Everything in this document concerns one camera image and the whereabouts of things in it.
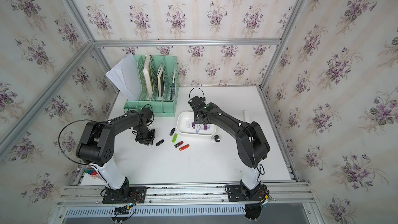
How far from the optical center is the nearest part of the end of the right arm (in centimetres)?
64

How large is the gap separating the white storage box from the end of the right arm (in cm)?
24

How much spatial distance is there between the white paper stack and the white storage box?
338 mm

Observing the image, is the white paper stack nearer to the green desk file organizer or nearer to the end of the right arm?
the green desk file organizer

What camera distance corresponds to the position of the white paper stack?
3.03 feet

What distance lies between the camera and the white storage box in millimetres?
922
